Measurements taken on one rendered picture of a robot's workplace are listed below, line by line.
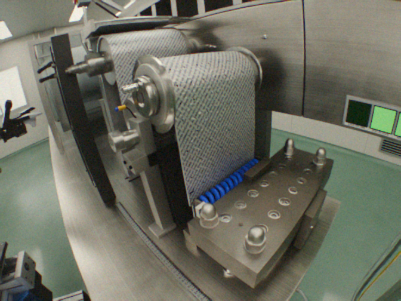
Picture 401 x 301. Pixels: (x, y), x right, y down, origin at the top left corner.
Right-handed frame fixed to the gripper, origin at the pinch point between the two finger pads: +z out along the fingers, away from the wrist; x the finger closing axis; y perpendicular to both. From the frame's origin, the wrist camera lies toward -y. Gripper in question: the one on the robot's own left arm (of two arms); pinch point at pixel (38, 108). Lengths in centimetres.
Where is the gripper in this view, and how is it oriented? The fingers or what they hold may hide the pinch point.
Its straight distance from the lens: 98.3
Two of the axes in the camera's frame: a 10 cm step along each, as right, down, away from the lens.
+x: 8.3, 3.0, -4.6
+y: -0.1, 8.5, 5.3
